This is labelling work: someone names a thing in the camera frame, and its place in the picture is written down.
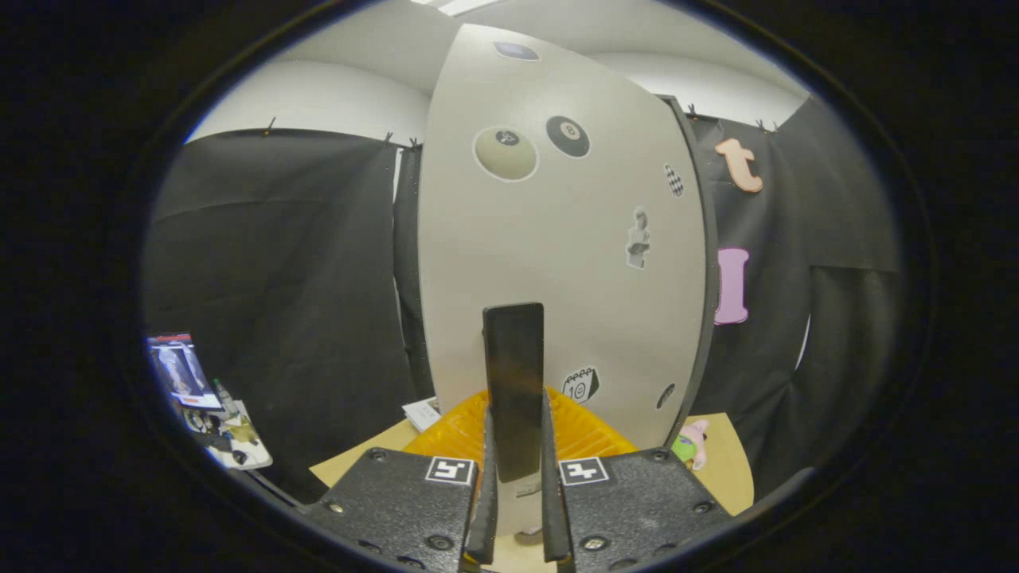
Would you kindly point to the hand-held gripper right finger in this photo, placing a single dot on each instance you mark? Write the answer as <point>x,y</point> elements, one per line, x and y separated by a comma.
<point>637,509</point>

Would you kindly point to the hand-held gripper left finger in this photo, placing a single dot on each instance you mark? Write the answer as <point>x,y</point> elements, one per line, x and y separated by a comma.
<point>398,509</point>

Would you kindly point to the grey shoe cabinet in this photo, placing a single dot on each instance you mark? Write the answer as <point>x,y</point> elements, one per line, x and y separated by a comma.
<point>700,278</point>

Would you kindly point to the light grey shoe cabinet door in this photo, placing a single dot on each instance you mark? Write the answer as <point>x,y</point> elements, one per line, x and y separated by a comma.
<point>573,263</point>

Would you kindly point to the green and pink plush toy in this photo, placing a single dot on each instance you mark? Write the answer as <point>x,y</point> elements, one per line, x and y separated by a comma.
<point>691,444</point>

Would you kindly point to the white book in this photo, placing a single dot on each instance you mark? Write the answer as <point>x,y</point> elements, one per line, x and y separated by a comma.
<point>422,414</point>

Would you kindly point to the colourful printed poster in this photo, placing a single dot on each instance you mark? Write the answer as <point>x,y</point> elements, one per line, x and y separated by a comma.
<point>181,368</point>

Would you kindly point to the black backdrop cloth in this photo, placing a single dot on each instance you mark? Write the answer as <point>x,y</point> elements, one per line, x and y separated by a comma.
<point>279,278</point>

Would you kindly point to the large ceiling light panel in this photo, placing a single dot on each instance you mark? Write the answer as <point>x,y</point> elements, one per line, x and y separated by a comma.
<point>466,5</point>

